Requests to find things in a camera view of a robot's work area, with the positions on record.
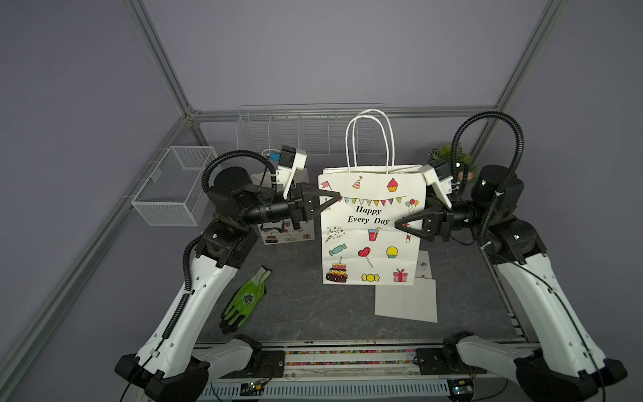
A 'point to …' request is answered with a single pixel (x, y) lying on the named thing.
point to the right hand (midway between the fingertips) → (391, 221)
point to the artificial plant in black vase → (444, 155)
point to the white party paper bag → (417, 301)
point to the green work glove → (244, 301)
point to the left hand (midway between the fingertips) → (339, 199)
